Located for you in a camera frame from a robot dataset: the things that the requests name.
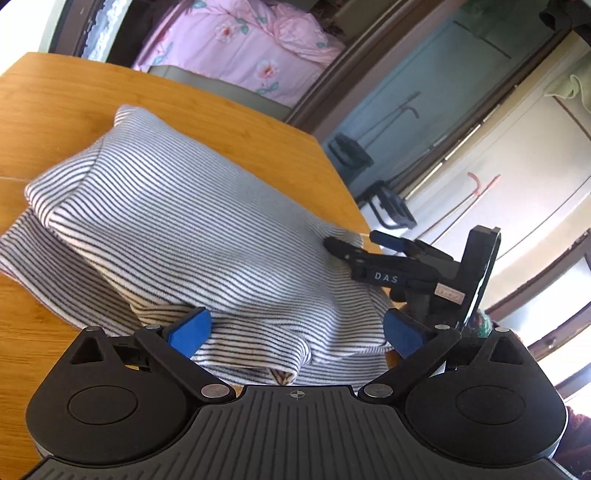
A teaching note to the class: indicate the dark waste bin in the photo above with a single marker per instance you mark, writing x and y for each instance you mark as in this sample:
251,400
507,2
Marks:
348,157

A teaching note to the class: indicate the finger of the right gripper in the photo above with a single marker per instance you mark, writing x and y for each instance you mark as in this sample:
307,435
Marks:
353,256
390,242

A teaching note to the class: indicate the grey bed frame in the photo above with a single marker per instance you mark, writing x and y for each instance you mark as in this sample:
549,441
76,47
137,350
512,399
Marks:
227,90

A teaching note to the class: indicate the black white striped garment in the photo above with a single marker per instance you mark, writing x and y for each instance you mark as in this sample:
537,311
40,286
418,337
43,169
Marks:
146,224

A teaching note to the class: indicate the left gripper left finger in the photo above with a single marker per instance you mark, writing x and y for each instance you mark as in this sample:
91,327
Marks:
172,348

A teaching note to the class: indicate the pink floral bed quilt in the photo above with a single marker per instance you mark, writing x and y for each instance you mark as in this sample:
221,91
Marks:
272,49

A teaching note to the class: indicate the black folding stool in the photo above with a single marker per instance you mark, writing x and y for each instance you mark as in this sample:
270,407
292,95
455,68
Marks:
389,209

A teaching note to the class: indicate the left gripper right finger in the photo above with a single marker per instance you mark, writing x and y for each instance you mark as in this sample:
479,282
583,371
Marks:
423,351

